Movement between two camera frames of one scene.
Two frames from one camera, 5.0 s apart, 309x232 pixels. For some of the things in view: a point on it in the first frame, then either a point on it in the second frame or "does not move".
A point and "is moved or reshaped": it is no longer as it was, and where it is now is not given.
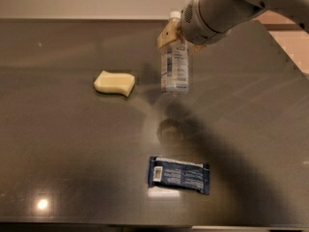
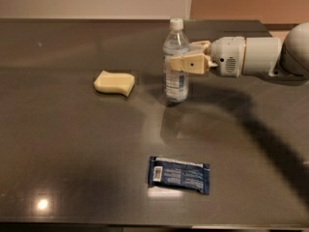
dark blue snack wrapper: [180, 174] does not move
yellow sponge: [115, 82] does not move
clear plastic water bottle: [175, 63] is moved or reshaped
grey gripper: [192, 22] to [227, 56]
